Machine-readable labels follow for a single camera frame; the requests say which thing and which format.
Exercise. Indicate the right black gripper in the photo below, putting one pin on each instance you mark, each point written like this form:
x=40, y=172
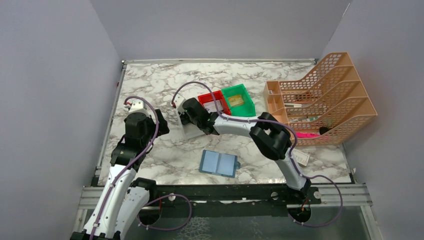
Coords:
x=185, y=118

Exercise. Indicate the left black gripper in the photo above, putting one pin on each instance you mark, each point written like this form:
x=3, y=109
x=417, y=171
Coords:
x=162, y=125

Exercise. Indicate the gold credit card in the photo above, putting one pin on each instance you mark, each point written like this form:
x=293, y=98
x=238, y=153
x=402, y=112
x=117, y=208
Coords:
x=235, y=100

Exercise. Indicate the blue card holder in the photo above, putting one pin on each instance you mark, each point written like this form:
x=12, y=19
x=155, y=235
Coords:
x=219, y=164

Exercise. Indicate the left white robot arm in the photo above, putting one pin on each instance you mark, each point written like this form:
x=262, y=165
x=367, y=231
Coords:
x=124, y=194

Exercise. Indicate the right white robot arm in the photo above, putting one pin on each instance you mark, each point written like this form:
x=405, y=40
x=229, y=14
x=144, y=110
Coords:
x=271, y=137

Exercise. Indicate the stack of cards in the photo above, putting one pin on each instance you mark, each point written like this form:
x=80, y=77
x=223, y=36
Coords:
x=213, y=106

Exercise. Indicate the red plastic bin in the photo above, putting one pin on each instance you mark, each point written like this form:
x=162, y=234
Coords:
x=216, y=96

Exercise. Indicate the white plastic bin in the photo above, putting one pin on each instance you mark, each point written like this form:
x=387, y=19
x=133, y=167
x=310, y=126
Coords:
x=188, y=130

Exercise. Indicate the green plastic bin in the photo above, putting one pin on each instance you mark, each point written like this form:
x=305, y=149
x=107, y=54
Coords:
x=248, y=108

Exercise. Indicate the pink marker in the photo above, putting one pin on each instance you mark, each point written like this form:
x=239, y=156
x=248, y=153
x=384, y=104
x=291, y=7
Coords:
x=305, y=135

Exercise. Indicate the pens in organizer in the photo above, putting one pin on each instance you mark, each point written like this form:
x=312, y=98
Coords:
x=306, y=118

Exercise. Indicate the white red box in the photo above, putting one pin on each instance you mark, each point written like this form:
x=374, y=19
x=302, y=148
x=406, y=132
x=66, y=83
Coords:
x=300, y=157

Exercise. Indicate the orange file organizer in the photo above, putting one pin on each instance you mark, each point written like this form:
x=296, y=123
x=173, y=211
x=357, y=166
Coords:
x=338, y=97

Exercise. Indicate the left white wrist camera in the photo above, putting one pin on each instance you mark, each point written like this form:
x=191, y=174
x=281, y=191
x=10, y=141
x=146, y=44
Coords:
x=136, y=106

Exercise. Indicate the black mounting rail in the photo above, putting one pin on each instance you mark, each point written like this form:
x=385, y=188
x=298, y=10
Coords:
x=227, y=200

